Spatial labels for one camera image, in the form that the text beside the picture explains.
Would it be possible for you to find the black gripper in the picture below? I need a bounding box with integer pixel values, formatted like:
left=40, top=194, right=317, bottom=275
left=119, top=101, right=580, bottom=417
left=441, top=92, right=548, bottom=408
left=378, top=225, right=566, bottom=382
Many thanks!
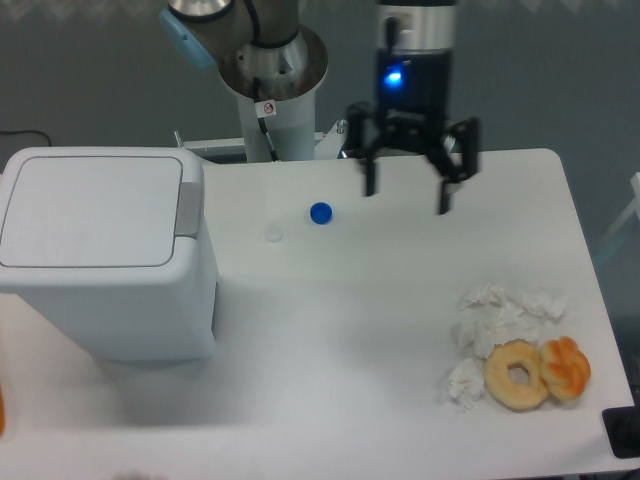
left=344, top=48, right=480, bottom=215

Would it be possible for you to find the white trash can lid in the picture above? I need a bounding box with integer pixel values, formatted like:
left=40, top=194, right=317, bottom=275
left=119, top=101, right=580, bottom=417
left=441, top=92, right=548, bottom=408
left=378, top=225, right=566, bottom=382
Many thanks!
left=1, top=155, right=182, bottom=268

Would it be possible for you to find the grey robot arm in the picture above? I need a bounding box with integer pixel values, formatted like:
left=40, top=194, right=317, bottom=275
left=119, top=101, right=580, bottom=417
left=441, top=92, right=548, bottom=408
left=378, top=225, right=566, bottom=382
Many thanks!
left=160, top=1, right=480, bottom=213

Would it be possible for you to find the blue bottle cap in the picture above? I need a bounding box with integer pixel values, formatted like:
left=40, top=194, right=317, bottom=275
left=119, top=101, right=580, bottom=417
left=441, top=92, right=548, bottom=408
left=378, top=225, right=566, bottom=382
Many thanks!
left=309, top=202, right=333, bottom=225

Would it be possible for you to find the white trash can body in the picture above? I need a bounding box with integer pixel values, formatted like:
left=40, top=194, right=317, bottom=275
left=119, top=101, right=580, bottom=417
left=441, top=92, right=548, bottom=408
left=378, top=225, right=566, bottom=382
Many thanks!
left=1, top=147, right=218, bottom=361

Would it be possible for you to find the large crumpled white tissue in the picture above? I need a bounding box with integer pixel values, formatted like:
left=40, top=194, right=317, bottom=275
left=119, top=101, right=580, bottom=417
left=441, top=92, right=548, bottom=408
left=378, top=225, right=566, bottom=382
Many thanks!
left=453, top=283, right=569, bottom=359

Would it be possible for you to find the white stand at right edge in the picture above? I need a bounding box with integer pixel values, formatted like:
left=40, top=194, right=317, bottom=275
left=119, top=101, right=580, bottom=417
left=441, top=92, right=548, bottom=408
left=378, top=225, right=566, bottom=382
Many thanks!
left=593, top=172, right=639, bottom=268

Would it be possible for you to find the small crumpled white tissue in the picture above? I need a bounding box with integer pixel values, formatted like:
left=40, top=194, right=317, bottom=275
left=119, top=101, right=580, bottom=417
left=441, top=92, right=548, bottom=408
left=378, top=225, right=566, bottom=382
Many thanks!
left=446, top=358, right=485, bottom=411

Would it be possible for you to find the orange glazed twisted bun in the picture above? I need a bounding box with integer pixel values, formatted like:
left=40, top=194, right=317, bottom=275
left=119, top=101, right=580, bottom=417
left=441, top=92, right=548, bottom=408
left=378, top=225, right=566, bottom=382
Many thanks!
left=539, top=336, right=591, bottom=401

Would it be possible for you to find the black device at table edge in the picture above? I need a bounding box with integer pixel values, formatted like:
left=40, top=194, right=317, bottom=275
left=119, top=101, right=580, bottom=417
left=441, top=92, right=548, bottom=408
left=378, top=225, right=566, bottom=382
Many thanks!
left=602, top=406, right=639, bottom=459

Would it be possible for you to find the orange object at left edge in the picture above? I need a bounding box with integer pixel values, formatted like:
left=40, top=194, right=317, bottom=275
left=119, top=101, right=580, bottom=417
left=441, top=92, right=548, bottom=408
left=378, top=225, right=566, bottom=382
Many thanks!
left=0, top=387, right=6, bottom=437

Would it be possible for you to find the white table frame bracket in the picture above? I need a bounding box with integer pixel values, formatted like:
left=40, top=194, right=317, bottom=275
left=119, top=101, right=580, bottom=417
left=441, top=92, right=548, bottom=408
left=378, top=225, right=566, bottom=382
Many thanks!
left=173, top=119, right=348, bottom=163

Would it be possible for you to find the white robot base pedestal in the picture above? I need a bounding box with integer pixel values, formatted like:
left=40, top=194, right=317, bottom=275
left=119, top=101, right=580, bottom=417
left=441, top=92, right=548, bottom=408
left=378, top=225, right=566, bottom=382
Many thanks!
left=218, top=25, right=328, bottom=163

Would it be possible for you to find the black cable on pedestal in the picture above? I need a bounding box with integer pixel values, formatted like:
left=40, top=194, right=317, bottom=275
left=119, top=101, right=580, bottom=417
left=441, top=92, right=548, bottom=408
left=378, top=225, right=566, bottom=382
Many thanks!
left=251, top=76, right=280, bottom=162

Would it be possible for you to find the plain ring donut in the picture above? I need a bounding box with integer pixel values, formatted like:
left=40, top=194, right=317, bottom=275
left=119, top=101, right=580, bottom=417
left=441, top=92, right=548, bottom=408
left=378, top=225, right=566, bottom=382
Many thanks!
left=483, top=341, right=549, bottom=411

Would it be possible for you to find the black cable on floor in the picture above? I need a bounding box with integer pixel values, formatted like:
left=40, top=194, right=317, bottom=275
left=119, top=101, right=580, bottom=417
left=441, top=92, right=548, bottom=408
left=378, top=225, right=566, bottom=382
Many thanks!
left=0, top=128, right=50, bottom=149

